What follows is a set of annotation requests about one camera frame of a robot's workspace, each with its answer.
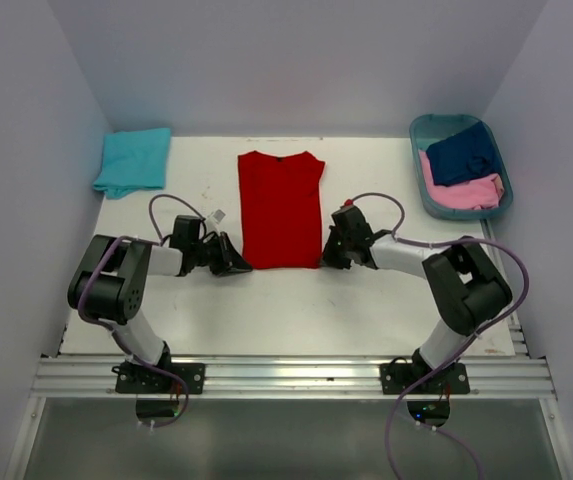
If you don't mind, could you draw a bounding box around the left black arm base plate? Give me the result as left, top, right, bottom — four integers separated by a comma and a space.
111, 361, 205, 395

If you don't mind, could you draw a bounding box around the pink t shirt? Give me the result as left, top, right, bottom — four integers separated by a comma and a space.
419, 150, 505, 210

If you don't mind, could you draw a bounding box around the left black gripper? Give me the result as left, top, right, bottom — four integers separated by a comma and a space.
190, 232, 250, 277

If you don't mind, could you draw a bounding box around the teal plastic basket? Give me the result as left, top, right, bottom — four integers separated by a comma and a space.
409, 114, 513, 221

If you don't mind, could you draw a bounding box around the aluminium mounting rail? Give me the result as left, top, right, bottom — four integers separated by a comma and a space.
30, 355, 556, 400

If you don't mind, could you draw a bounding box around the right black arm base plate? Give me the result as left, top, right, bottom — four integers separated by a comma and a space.
379, 357, 471, 395

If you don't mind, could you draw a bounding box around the folded teal t shirt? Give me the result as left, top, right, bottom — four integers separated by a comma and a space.
93, 128, 172, 200

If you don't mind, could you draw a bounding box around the red t shirt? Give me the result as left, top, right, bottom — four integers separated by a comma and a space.
237, 151, 325, 270

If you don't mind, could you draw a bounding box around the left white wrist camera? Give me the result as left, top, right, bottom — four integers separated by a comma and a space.
207, 209, 226, 226

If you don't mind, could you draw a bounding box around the navy blue t shirt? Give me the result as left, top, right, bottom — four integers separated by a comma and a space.
426, 121, 501, 186

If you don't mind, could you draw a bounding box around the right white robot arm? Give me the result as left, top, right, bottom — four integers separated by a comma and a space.
321, 205, 513, 393

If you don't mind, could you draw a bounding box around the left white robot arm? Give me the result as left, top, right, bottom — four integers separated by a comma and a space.
67, 215, 253, 393

